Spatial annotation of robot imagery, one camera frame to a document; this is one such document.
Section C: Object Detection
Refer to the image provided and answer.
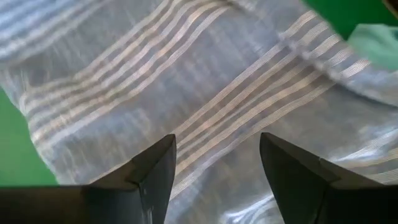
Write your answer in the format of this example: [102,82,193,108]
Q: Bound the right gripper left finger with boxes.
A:
[89,133,177,224]

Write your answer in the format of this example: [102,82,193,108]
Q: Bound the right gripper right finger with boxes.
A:
[259,132,384,224]

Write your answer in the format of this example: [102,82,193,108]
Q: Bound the dark grey striped garment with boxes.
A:
[0,0,398,224]

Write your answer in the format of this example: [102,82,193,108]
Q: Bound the teal shorts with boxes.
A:
[347,23,398,72]

